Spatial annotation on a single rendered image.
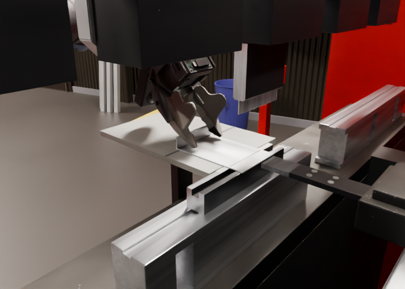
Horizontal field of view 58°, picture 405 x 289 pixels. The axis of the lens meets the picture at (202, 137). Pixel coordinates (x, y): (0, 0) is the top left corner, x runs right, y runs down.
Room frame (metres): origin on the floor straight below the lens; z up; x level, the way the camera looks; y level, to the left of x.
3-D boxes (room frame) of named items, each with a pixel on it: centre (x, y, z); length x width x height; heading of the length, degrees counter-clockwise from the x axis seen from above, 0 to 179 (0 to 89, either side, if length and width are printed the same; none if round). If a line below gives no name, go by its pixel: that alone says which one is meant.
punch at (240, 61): (0.51, -0.08, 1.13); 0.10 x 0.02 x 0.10; 139
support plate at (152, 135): (0.61, 0.03, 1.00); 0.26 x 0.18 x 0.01; 49
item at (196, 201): (0.48, -0.06, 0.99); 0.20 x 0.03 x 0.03; 139
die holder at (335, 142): (0.92, -0.44, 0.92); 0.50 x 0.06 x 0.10; 139
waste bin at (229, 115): (3.42, -0.32, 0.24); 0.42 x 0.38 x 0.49; 63
